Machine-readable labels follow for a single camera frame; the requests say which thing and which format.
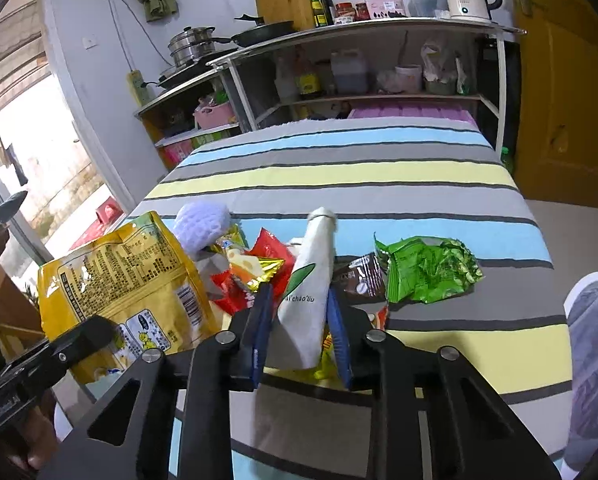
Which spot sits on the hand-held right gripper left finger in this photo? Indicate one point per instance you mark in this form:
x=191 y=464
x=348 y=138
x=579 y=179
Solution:
x=262 y=320

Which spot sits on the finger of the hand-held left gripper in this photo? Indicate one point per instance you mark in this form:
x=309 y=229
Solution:
x=86 y=337

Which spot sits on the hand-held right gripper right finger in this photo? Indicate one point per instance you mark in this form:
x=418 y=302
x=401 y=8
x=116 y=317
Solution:
x=337 y=330

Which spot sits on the yellow orange snack wrapper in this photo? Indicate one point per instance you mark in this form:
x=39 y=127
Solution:
x=325 y=360

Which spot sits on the gold foil wrapper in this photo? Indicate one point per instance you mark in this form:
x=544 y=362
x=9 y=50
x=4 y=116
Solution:
x=264 y=272

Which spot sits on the brown snack wrapper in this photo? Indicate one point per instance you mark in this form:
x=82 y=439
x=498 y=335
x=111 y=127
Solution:
x=359 y=280

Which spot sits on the white paper pouch green leaf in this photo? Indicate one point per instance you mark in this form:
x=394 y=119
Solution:
x=309 y=280

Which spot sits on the cheese print snack wrapper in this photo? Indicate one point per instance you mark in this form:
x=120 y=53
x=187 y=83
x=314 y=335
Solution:
x=241 y=262

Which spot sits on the red snack wrapper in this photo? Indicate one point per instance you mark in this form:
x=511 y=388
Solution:
x=269 y=247

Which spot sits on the yellow snack bag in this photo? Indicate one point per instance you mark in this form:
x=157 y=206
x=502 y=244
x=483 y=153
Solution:
x=129 y=270

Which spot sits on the green snack wrapper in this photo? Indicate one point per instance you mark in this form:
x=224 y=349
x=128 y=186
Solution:
x=424 y=270

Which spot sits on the white round bin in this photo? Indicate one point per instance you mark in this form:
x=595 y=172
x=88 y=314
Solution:
x=576 y=290

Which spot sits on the person's left hand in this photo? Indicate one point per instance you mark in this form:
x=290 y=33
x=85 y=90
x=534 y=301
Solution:
x=41 y=432

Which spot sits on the brown wooden furniture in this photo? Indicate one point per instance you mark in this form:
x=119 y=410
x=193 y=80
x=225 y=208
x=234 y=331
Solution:
x=14 y=310

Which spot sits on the red plastic crate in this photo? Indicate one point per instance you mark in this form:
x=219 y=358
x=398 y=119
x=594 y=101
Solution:
x=101 y=220

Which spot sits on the striped bed sheet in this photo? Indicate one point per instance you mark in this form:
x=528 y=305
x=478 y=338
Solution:
x=379 y=160

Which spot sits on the pink green carton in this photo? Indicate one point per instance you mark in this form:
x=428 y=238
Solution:
x=189 y=147

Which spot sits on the pink plastic basket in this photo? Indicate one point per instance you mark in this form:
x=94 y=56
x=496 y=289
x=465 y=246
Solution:
x=216 y=116

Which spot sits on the pink lid storage box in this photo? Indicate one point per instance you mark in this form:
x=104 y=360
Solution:
x=409 y=111

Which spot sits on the white plastic bottle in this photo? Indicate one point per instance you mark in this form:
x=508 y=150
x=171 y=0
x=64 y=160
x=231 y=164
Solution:
x=286 y=82

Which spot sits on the low white metal shelf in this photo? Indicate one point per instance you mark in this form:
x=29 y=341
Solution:
x=189 y=92

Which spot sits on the green detergent bottle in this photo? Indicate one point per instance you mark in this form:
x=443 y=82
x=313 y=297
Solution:
x=507 y=160

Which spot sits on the yellow label bottle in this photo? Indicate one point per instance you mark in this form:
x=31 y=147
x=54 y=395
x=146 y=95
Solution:
x=309 y=82

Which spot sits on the yellowed power strip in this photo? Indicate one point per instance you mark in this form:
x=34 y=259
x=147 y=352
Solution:
x=136 y=87

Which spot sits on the black induction cooker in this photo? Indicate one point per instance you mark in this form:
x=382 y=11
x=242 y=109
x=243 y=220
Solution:
x=179 y=77

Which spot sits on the translucent oil jug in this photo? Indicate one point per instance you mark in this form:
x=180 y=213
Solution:
x=349 y=72

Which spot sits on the printed plastic bin liner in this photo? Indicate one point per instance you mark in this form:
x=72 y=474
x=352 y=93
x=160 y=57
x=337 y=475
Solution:
x=596 y=350

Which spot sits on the white cup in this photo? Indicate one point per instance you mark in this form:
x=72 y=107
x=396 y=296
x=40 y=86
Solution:
x=409 y=79

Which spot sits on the steel steamer pot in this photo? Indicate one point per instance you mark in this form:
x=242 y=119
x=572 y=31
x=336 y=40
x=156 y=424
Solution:
x=191 y=47

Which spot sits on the crumpled plastic bags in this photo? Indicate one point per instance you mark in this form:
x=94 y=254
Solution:
x=441 y=67

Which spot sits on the black frying pan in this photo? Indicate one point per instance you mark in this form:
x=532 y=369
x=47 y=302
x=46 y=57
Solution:
x=264 y=32

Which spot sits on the tall white metal shelf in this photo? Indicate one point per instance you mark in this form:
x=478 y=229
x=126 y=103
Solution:
x=379 y=30

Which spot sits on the yellow oil bottle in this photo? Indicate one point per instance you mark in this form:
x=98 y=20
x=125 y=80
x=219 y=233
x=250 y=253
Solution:
x=314 y=12

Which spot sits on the red sauce jar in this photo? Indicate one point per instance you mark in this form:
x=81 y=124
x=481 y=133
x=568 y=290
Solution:
x=362 y=12
x=344 y=14

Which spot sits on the dark sauce bottle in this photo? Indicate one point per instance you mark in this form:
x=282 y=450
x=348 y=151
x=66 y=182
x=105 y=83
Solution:
x=326 y=10

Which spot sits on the yellow wooden door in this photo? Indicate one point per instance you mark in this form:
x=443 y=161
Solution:
x=564 y=85

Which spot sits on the white wall switch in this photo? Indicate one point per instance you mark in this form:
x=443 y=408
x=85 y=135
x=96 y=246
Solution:
x=89 y=42

